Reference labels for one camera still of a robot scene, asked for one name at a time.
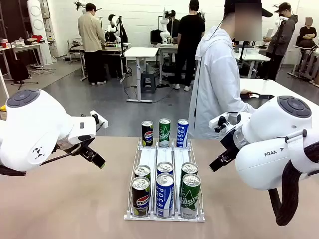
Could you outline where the seated person in black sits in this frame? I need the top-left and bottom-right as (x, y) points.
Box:
(298, 17), (318, 54)

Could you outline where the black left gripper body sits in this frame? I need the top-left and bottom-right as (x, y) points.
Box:
(56, 135), (97, 154)

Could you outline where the person in grey hoodie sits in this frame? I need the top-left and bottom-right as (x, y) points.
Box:
(263, 2), (299, 81)

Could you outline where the man in beige jacket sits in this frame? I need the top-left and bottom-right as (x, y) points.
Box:
(77, 2), (107, 86)

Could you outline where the grey plastic stool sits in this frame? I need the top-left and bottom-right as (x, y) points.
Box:
(140, 71), (158, 94)

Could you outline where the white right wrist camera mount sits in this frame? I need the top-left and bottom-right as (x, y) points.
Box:
(208, 112), (241, 133)

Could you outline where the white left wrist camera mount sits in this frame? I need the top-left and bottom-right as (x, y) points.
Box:
(89, 110), (109, 129)

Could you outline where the person in white jacket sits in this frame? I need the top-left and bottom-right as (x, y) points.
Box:
(188, 0), (274, 140)

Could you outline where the large white table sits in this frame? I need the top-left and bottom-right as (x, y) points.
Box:
(239, 78), (319, 118)

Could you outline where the black camera stand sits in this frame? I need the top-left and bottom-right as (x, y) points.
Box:
(263, 14), (291, 81)

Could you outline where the dark-haired person at desk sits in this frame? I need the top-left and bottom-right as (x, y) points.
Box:
(104, 14), (128, 43)

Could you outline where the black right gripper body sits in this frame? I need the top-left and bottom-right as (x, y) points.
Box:
(218, 129), (241, 160)

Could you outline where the white standing desk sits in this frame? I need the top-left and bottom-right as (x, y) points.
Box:
(123, 46), (160, 104)

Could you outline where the blue Pocari Sweat can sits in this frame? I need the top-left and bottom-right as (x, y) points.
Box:
(176, 119), (190, 148)
(156, 173), (175, 219)
(157, 161), (174, 176)

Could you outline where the white background work table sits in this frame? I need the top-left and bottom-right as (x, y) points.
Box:
(233, 47), (271, 78)

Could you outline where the person in black t-shirt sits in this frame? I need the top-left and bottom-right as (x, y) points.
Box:
(173, 0), (206, 92)

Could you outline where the black Pepsi can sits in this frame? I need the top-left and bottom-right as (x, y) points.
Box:
(134, 164), (152, 182)
(141, 120), (154, 147)
(131, 176), (151, 218)

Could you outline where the tall white air conditioner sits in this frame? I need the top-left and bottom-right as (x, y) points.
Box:
(26, 0), (54, 66)

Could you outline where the clear acrylic can rack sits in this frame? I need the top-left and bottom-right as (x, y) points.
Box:
(123, 138), (206, 222)

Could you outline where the person right forearm white sleeve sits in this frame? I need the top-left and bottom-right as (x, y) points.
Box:
(238, 97), (256, 115)

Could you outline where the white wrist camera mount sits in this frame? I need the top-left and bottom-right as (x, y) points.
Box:
(208, 112), (241, 133)
(89, 110), (109, 129)

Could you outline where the cluttered white side table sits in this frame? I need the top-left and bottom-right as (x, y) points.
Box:
(0, 37), (42, 80)

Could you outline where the green Chilsung Cider can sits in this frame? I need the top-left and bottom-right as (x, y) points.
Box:
(180, 162), (199, 180)
(179, 173), (202, 220)
(159, 118), (172, 148)

